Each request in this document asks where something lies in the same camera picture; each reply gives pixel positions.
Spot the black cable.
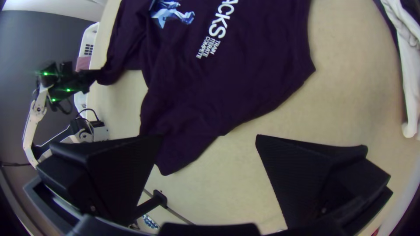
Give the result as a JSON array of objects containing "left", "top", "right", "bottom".
[{"left": 77, "top": 108, "right": 101, "bottom": 123}]

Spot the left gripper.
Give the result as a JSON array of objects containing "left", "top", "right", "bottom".
[{"left": 72, "top": 69, "right": 100, "bottom": 95}]

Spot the black t-shirt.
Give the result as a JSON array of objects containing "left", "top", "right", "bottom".
[{"left": 95, "top": 0, "right": 317, "bottom": 176}]

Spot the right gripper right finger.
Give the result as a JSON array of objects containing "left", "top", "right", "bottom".
[{"left": 255, "top": 134, "right": 394, "bottom": 230}]

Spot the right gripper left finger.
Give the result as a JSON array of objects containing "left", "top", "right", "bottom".
[{"left": 36, "top": 134, "right": 164, "bottom": 227}]

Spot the heap of grey pink clothes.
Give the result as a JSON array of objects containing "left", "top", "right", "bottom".
[{"left": 76, "top": 56, "right": 91, "bottom": 72}]

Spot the white laundry basket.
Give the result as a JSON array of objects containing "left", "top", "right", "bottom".
[{"left": 73, "top": 22, "right": 101, "bottom": 118}]

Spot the heap of black white clothes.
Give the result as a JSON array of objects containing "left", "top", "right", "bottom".
[{"left": 374, "top": 0, "right": 420, "bottom": 141}]

